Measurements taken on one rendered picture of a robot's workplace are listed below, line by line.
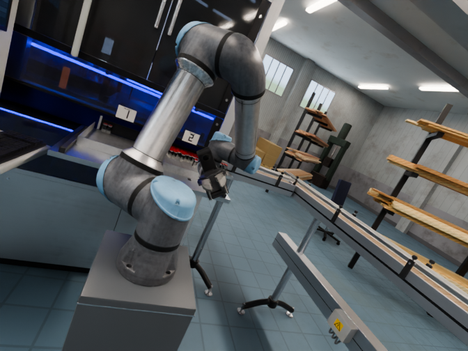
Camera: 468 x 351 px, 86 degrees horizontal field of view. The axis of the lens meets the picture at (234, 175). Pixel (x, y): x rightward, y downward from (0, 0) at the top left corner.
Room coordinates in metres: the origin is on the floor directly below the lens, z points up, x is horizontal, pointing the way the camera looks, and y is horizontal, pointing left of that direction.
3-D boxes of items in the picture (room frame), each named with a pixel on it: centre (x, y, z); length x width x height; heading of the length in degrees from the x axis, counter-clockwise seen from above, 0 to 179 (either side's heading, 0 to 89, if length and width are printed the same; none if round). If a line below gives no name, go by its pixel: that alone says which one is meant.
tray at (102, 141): (1.13, 0.57, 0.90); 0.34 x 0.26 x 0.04; 25
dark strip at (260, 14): (1.41, 0.20, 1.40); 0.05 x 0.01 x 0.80; 115
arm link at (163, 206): (0.57, 0.12, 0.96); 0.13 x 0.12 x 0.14; 70
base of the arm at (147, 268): (0.57, 0.11, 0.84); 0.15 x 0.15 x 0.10
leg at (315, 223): (1.62, -0.63, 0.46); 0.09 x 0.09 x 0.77; 25
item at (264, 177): (1.74, -0.12, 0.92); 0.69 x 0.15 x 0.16; 115
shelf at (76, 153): (1.14, 0.39, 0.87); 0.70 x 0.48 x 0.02; 115
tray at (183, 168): (1.28, 0.26, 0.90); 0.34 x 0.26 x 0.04; 25
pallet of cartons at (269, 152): (8.38, -0.44, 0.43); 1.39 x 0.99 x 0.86; 21
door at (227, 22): (1.33, 0.38, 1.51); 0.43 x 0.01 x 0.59; 115
